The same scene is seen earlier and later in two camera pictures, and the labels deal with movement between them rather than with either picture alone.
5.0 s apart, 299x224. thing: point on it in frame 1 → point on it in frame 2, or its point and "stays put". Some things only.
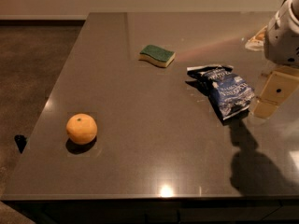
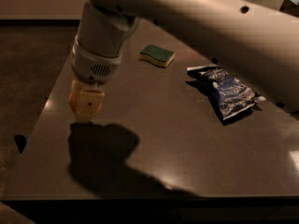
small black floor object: [21, 141] stays put
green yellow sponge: [156, 55] stays put
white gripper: [281, 39] → [92, 65]
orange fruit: [81, 128] → [73, 100]
